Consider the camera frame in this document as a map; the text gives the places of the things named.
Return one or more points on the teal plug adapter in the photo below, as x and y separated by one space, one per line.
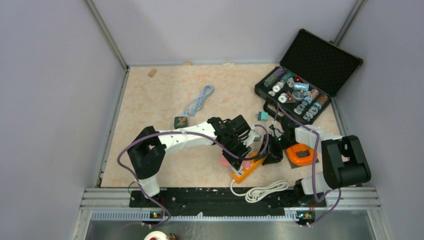
262 116

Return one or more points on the blue power strip with cable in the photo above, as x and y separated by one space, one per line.
197 103

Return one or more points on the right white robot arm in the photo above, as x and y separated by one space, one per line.
337 161

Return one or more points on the black open case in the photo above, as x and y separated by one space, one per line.
309 75

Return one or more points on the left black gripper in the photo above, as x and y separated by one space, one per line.
235 159

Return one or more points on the pink triangular power strip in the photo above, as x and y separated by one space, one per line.
245 164

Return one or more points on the small wooden block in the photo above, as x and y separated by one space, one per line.
152 72

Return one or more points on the red white emergency button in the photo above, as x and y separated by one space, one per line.
157 235

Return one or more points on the orange power strip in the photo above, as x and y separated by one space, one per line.
247 170

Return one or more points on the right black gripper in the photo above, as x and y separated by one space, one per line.
270 158

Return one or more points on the green cube socket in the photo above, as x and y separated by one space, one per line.
180 122

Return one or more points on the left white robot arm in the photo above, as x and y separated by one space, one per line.
151 146

